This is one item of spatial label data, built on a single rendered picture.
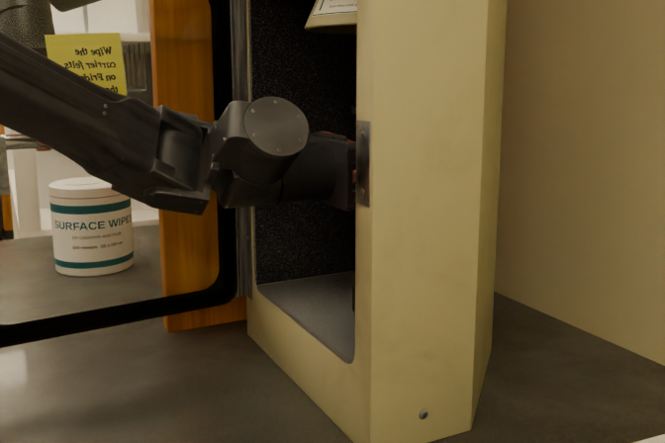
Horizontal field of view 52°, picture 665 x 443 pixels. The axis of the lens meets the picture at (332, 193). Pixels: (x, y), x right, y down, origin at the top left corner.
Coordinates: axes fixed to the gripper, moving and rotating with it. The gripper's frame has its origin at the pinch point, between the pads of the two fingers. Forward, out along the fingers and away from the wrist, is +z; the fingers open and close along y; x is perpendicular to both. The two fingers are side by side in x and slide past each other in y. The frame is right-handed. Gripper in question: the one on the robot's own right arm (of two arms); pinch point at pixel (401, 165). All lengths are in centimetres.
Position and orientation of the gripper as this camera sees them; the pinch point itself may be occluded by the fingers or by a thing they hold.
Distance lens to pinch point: 71.8
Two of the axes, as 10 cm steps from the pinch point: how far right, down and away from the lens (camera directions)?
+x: 0.0, 9.8, 1.8
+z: 9.0, -0.8, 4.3
